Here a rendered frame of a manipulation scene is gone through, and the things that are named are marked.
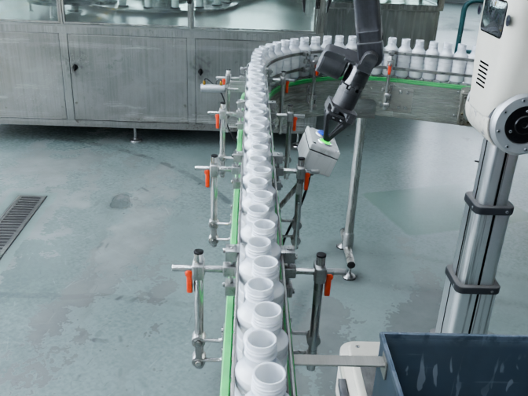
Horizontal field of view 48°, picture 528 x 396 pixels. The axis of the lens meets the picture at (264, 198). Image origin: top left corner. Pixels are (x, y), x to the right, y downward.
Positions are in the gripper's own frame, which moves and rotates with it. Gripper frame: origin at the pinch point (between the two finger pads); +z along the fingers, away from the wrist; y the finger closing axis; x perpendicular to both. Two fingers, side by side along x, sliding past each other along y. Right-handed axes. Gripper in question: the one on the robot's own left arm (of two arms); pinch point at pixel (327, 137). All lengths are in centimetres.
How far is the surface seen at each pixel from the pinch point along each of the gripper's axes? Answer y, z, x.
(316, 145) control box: 3.9, 1.8, -2.6
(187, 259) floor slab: -127, 122, -8
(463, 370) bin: 56, 17, 29
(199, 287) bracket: 57, 17, -23
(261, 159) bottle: 25.3, 2.7, -17.2
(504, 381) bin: 56, 16, 37
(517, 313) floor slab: -85, 69, 140
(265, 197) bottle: 43.1, 3.0, -16.5
